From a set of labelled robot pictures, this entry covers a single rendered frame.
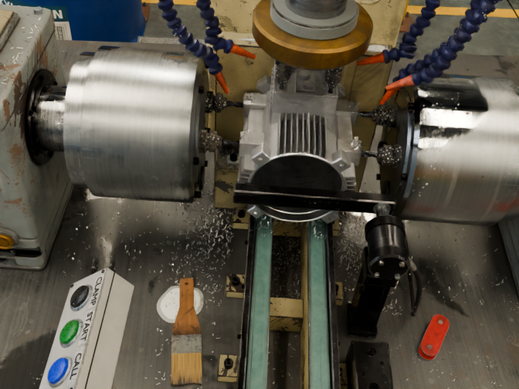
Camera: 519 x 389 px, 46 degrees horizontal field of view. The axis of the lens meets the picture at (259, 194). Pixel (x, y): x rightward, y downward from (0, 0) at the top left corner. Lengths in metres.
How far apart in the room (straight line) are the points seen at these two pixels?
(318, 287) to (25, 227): 0.50
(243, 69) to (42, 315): 0.54
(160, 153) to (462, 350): 0.61
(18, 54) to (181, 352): 0.54
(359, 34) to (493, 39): 2.66
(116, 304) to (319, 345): 0.32
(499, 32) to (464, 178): 2.70
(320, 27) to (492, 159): 0.32
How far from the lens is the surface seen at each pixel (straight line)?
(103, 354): 0.76
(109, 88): 0.96
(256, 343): 0.93
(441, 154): 0.96
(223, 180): 1.18
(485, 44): 3.51
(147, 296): 1.12
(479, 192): 1.00
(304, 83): 1.00
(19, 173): 1.02
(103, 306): 0.78
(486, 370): 1.14
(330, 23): 0.91
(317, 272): 1.01
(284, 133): 0.96
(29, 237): 1.13
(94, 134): 0.95
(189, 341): 1.06
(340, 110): 1.06
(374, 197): 0.99
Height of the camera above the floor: 1.73
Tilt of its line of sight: 47 degrees down
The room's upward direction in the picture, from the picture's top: 5 degrees clockwise
